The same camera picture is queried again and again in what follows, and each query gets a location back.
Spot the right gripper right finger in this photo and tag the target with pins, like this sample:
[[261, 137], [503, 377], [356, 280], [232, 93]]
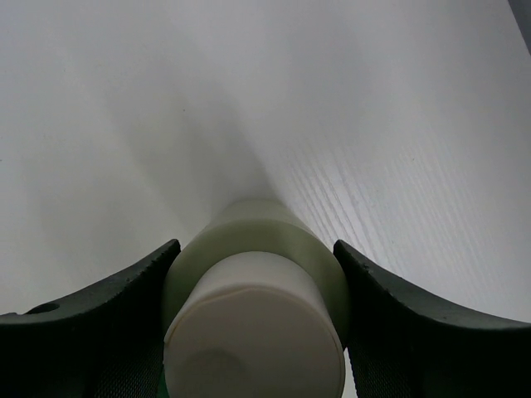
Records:
[[407, 342]]

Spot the pale green white-capped bottle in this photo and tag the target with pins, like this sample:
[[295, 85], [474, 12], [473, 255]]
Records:
[[255, 305]]

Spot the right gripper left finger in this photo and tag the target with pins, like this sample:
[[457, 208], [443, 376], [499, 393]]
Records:
[[105, 340]]

